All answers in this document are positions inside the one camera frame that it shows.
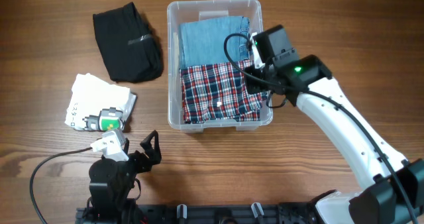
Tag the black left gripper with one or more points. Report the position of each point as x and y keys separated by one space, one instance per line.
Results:
x=146 y=164

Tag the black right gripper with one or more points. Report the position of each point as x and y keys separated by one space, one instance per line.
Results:
x=253 y=85

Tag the red blue plaid shirt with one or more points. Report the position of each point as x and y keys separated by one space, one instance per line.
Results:
x=217 y=92

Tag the blue jeans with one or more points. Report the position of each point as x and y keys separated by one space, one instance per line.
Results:
x=202 y=42

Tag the white printed t-shirt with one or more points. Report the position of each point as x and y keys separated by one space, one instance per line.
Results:
x=96 y=105

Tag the black garment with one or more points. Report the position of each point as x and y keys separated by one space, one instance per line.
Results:
x=127 y=45

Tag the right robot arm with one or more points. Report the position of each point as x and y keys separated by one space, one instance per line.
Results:
x=391 y=186

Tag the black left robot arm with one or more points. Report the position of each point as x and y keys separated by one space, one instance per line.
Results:
x=114 y=176

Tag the clear plastic storage bin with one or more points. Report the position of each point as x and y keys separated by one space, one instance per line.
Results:
x=179 y=12

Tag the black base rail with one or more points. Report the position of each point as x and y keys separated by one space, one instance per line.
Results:
x=283 y=213

